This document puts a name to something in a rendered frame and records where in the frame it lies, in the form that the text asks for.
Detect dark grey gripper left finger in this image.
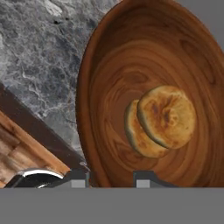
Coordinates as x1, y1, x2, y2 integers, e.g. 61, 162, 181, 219
48, 169, 92, 189

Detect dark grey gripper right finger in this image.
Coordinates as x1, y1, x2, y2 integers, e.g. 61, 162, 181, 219
132, 170, 179, 189

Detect round toasted flat bread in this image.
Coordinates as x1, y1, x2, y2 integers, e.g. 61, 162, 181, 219
123, 85, 197, 159

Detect dark brown counter cabinet front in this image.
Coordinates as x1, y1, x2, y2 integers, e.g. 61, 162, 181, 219
0, 82, 91, 173

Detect brown wooden bowl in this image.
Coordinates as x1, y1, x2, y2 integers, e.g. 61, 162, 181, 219
74, 0, 224, 188

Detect black round object chrome rim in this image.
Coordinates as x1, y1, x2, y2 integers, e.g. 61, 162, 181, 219
4, 167, 66, 189

